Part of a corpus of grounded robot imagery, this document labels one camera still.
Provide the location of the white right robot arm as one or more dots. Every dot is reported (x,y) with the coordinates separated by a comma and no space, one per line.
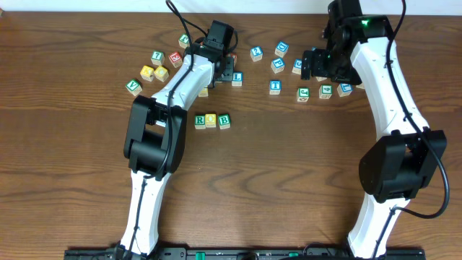
(361,50)

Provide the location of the green V block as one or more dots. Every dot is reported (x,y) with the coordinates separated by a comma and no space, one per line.
(134,87)

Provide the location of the blue 5 block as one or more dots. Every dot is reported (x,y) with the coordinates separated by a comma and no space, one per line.
(297,67)

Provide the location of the green B block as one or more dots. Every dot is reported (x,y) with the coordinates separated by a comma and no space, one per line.
(224,121)

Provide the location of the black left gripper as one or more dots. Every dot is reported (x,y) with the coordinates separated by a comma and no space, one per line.
(227,71)

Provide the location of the yellow K block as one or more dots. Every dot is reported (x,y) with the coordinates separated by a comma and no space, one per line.
(147,73)

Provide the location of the yellow O block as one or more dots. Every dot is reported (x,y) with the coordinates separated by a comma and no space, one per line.
(210,120)

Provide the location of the green J block right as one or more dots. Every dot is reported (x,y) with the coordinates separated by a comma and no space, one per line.
(303,94)

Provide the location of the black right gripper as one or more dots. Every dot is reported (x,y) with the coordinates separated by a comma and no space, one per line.
(318,55)

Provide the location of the blue T block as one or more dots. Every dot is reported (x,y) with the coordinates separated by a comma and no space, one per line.
(275,87)

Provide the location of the blue P block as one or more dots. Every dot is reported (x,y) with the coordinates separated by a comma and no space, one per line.
(277,65)

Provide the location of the green 7 block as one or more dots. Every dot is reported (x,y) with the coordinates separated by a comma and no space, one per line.
(158,58)

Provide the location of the red I block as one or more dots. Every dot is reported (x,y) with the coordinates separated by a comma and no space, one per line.
(234,56)

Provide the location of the blue D block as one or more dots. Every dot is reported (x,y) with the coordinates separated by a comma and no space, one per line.
(281,49)

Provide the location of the yellow S block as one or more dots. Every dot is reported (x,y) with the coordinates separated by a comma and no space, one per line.
(203,93)

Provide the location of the yellow C block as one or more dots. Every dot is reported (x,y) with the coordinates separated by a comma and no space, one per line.
(161,73)

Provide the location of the green R block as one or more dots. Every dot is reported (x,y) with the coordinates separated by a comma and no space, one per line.
(199,122)

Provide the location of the blue L block right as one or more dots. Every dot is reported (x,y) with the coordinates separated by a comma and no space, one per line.
(344,89)

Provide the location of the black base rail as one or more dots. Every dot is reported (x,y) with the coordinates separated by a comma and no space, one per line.
(208,254)

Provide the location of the green 4 block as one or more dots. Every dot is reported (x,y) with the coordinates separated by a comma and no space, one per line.
(325,91)

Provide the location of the blue 2 block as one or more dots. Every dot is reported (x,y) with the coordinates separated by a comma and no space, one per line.
(256,53)

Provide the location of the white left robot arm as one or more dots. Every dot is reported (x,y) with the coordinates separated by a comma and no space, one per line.
(156,136)

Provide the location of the blue l block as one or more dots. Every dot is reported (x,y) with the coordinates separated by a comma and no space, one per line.
(344,89)
(237,79)

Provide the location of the green j block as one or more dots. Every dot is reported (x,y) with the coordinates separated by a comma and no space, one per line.
(303,94)
(183,41)

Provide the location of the yellow block right edge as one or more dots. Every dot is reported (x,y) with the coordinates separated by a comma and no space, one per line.
(361,86)

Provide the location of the red E block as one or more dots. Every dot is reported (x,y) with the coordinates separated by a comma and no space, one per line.
(176,59)

